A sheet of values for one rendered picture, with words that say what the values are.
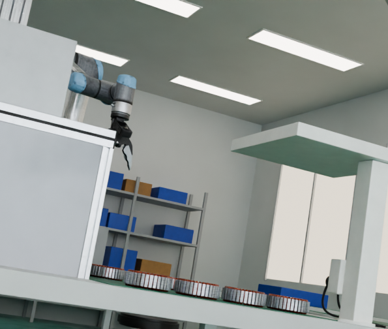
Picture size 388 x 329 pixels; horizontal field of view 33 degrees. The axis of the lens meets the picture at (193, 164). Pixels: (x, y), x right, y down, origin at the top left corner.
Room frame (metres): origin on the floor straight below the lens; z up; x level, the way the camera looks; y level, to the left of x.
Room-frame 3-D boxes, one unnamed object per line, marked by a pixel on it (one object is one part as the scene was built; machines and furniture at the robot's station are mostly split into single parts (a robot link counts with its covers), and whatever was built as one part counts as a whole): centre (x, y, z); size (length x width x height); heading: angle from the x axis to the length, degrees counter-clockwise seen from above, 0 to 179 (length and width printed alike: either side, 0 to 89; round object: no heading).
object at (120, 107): (2.43, 0.31, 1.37); 0.08 x 0.08 x 0.05
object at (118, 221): (8.71, 0.86, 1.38); 0.42 x 0.36 x 0.20; 21
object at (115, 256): (8.74, 0.77, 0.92); 0.42 x 0.36 x 0.28; 23
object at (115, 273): (2.02, 0.20, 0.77); 0.11 x 0.11 x 0.04
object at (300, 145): (1.78, -0.34, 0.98); 0.37 x 0.35 x 0.46; 113
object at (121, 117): (2.44, 0.31, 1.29); 0.09 x 0.08 x 0.12; 25
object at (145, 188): (8.77, 0.74, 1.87); 0.40 x 0.36 x 0.17; 22
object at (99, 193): (1.72, 0.27, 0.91); 0.28 x 0.03 x 0.32; 23
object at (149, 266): (8.94, 0.33, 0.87); 0.42 x 0.40 x 0.19; 112
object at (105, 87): (2.51, 0.37, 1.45); 0.11 x 0.11 x 0.08; 32
